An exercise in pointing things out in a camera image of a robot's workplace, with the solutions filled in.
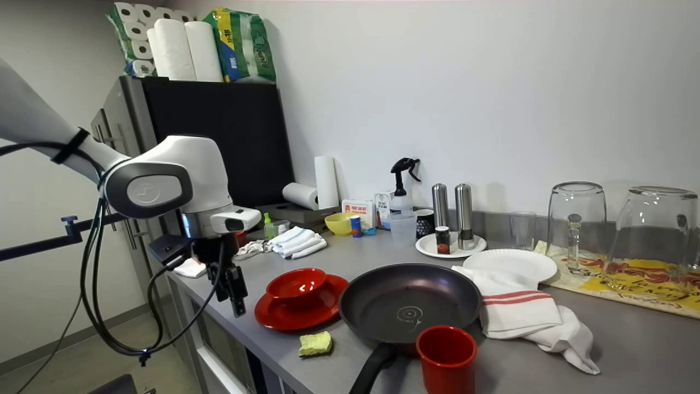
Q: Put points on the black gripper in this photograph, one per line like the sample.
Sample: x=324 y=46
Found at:
x=220 y=254

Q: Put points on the red bowl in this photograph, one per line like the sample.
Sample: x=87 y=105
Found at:
x=295 y=286

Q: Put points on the red plate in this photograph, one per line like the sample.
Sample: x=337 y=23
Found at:
x=297 y=315

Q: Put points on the yellow sponge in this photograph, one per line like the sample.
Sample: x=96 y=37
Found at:
x=315 y=345

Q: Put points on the black frying pan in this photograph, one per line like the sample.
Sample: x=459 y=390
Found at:
x=407 y=307

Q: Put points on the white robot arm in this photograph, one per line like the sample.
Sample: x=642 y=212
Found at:
x=145 y=175

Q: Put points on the yellow bowl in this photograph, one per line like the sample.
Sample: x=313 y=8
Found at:
x=337 y=224

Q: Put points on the small white plate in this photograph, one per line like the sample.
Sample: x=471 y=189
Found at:
x=473 y=248

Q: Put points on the white cloth red stripes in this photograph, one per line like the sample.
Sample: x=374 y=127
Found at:
x=190 y=268

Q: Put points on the small green bottle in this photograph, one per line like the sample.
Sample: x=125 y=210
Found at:
x=269 y=225

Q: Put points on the white towel blue stripes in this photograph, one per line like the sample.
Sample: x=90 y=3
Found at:
x=295 y=241

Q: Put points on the paper towel roll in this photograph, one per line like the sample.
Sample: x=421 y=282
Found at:
x=327 y=182
x=301 y=196

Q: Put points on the small blue container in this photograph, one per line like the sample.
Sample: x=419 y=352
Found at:
x=355 y=225

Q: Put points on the black shelf unit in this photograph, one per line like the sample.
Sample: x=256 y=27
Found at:
x=220 y=117

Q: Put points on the clear spray bottle black nozzle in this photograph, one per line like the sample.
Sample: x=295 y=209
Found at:
x=402 y=200

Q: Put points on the small dark spice jar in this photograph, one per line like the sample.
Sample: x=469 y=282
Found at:
x=443 y=241

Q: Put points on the steel grinder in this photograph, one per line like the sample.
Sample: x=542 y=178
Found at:
x=441 y=205
x=465 y=210

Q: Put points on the red cup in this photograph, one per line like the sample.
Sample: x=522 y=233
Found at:
x=447 y=361

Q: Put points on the white paper towel pack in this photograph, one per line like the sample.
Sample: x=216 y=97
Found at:
x=183 y=50

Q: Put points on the green packaged goods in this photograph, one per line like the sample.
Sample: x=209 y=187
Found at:
x=247 y=46

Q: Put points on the toilet paper pack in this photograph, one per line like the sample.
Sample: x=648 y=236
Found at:
x=134 y=33

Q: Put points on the white towel red stripes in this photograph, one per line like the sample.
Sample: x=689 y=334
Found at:
x=526 y=309

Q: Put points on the clear drinking glass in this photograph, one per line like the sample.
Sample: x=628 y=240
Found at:
x=657 y=233
x=575 y=225

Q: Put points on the yellow patterned mat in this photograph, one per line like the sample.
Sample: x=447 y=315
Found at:
x=642 y=286

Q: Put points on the wrist mounted camera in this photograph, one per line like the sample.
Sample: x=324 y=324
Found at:
x=237 y=219

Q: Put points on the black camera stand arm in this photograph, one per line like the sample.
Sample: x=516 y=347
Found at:
x=44 y=243

